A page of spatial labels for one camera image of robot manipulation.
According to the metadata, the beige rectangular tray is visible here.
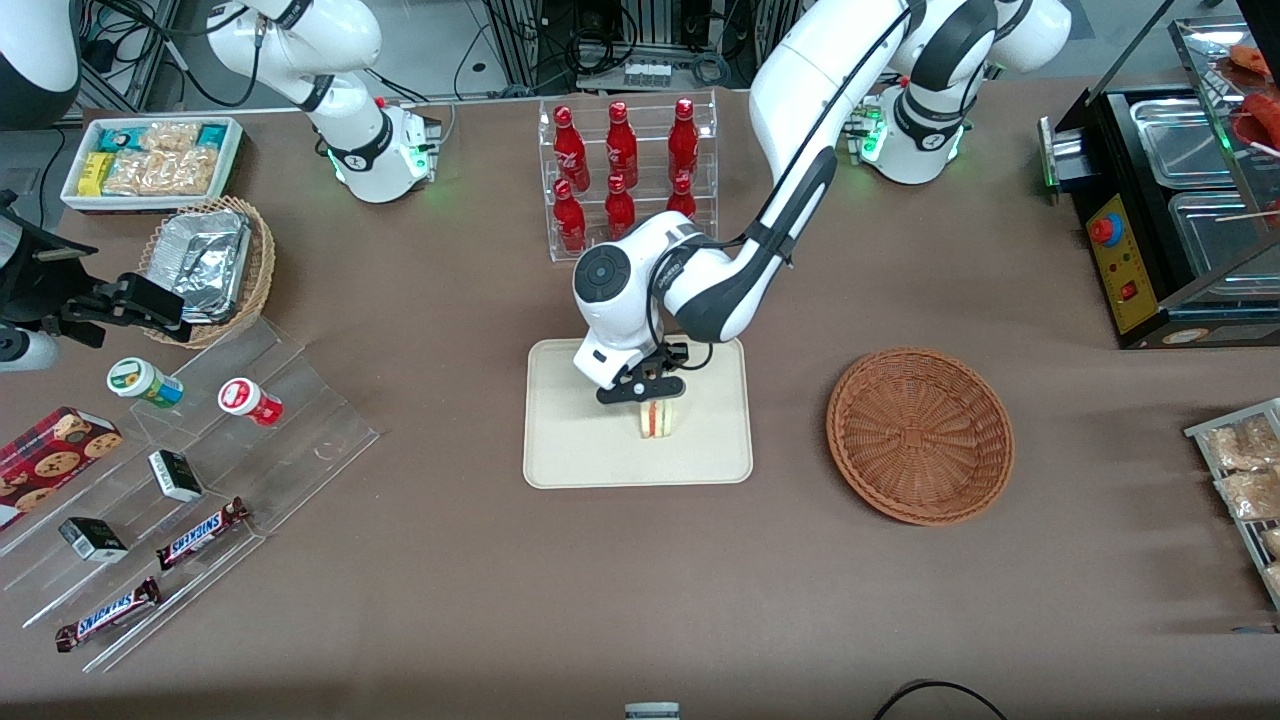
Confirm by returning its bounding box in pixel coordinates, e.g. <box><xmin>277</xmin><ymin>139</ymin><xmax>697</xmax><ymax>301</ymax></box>
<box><xmin>523</xmin><ymin>333</ymin><xmax>754</xmax><ymax>490</ymax></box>

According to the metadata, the aluminium foil container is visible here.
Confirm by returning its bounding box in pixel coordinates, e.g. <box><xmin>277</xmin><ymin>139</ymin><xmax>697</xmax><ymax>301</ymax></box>
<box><xmin>150</xmin><ymin>209</ymin><xmax>253</xmax><ymax>325</ymax></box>

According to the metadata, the red lid white cup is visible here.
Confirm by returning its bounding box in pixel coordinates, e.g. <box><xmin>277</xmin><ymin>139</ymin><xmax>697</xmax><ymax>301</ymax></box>
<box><xmin>218</xmin><ymin>377</ymin><xmax>284</xmax><ymax>428</ymax></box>

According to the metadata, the clear acrylic bottle rack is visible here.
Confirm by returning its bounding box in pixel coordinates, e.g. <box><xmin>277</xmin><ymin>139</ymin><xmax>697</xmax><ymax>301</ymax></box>
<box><xmin>538</xmin><ymin>89</ymin><xmax>719</xmax><ymax>264</ymax></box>

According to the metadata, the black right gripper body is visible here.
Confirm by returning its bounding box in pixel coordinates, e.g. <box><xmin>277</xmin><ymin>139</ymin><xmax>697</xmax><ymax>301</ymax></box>
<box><xmin>0</xmin><ymin>193</ymin><xmax>123</xmax><ymax>349</ymax></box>

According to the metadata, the round brown wicker basket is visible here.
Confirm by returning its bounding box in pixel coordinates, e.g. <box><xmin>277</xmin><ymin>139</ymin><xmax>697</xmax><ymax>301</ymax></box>
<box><xmin>826</xmin><ymin>346</ymin><xmax>1015</xmax><ymax>527</ymax></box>

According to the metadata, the clear acrylic stepped display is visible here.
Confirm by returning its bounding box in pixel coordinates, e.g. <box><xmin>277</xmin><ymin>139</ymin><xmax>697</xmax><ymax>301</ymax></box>
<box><xmin>0</xmin><ymin>315</ymin><xmax>382</xmax><ymax>674</ymax></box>

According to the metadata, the clear bag of crackers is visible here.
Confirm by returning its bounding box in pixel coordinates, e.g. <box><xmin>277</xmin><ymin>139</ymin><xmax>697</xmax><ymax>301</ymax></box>
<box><xmin>104</xmin><ymin>146</ymin><xmax>221</xmax><ymax>198</ymax></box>
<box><xmin>138</xmin><ymin>121</ymin><xmax>203</xmax><ymax>154</ymax></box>

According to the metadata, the red sausage food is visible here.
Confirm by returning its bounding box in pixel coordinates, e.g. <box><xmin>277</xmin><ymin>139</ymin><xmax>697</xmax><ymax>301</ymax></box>
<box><xmin>1225</xmin><ymin>42</ymin><xmax>1280</xmax><ymax>151</ymax></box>

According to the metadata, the white rectangular snack bin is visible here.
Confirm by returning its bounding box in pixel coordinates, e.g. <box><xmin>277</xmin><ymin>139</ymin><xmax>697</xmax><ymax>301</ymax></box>
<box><xmin>60</xmin><ymin>116</ymin><xmax>245</xmax><ymax>215</ymax></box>

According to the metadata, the red plaid cookie box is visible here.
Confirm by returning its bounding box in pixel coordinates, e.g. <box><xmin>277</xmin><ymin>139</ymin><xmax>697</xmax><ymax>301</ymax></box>
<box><xmin>0</xmin><ymin>406</ymin><xmax>124</xmax><ymax>532</ymax></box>

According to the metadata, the stainless steel pan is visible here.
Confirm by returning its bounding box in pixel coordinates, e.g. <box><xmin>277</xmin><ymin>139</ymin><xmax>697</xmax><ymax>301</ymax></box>
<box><xmin>1168</xmin><ymin>188</ymin><xmax>1280</xmax><ymax>285</ymax></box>
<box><xmin>1128</xmin><ymin>96</ymin><xmax>1243</xmax><ymax>191</ymax></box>

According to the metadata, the small black carton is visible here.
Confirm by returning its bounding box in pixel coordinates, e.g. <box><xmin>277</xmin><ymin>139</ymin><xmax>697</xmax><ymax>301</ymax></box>
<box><xmin>58</xmin><ymin>516</ymin><xmax>130</xmax><ymax>564</ymax></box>
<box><xmin>148</xmin><ymin>450</ymin><xmax>205</xmax><ymax>503</ymax></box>

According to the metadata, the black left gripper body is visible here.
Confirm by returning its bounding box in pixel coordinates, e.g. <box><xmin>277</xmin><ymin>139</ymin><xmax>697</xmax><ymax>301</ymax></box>
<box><xmin>596</xmin><ymin>343</ymin><xmax>692</xmax><ymax>405</ymax></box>

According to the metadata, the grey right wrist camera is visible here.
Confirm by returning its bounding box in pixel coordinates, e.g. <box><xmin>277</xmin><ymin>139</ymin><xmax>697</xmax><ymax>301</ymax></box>
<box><xmin>0</xmin><ymin>327</ymin><xmax>62</xmax><ymax>374</ymax></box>

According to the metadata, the tray of packaged snacks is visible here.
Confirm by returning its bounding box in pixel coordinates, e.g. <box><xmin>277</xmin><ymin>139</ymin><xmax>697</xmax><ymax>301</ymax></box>
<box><xmin>1184</xmin><ymin>397</ymin><xmax>1280</xmax><ymax>611</ymax></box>

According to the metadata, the black looped cable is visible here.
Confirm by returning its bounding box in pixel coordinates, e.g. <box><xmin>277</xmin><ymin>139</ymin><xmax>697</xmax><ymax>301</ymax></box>
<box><xmin>873</xmin><ymin>679</ymin><xmax>1008</xmax><ymax>720</ymax></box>

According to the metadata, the green lid white cup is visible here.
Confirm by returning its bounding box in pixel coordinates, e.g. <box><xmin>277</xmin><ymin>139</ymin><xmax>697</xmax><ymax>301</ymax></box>
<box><xmin>107</xmin><ymin>357</ymin><xmax>186</xmax><ymax>410</ymax></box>

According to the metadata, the light wicker basket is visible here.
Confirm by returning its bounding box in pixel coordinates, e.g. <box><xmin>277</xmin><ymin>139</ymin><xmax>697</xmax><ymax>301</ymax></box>
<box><xmin>138</xmin><ymin>196</ymin><xmax>277</xmax><ymax>349</ymax></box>

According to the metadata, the black hot food display machine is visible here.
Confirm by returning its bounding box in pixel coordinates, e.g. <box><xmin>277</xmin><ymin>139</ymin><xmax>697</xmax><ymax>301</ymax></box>
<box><xmin>1038</xmin><ymin>5</ymin><xmax>1280</xmax><ymax>351</ymax></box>

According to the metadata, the Snickers chocolate bar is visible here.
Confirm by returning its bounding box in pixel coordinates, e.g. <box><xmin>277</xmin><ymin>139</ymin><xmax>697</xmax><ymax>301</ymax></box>
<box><xmin>54</xmin><ymin>577</ymin><xmax>163</xmax><ymax>654</ymax></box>
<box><xmin>155</xmin><ymin>497</ymin><xmax>252</xmax><ymax>572</ymax></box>

